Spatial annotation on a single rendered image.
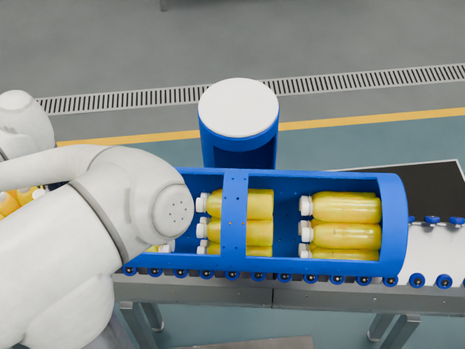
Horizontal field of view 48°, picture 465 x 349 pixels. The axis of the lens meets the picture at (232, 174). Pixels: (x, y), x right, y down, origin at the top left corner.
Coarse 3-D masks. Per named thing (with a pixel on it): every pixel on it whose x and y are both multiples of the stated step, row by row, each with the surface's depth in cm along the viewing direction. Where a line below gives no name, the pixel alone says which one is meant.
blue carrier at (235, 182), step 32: (192, 192) 158; (224, 192) 134; (288, 192) 155; (384, 192) 132; (192, 224) 159; (224, 224) 131; (288, 224) 158; (384, 224) 129; (160, 256) 136; (192, 256) 135; (224, 256) 134; (256, 256) 134; (288, 256) 152; (384, 256) 131
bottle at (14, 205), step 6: (6, 198) 154; (12, 198) 155; (0, 204) 153; (6, 204) 153; (12, 204) 155; (18, 204) 158; (0, 210) 153; (6, 210) 154; (12, 210) 155; (6, 216) 156
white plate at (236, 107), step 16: (224, 80) 186; (240, 80) 186; (208, 96) 181; (224, 96) 181; (240, 96) 181; (256, 96) 181; (272, 96) 181; (208, 112) 177; (224, 112) 177; (240, 112) 177; (256, 112) 176; (272, 112) 176; (208, 128) 174; (224, 128) 173; (240, 128) 172; (256, 128) 172
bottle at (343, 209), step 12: (312, 204) 138; (324, 204) 136; (336, 204) 136; (348, 204) 135; (360, 204) 135; (372, 204) 135; (324, 216) 136; (336, 216) 136; (348, 216) 135; (360, 216) 135; (372, 216) 135
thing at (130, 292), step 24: (408, 240) 158; (432, 240) 158; (456, 240) 158; (408, 264) 154; (432, 264) 154; (456, 264) 153; (120, 288) 157; (144, 288) 156; (168, 288) 156; (192, 288) 155; (216, 288) 155; (240, 288) 154; (264, 288) 153; (384, 312) 175; (408, 312) 169; (432, 312) 159; (456, 312) 154
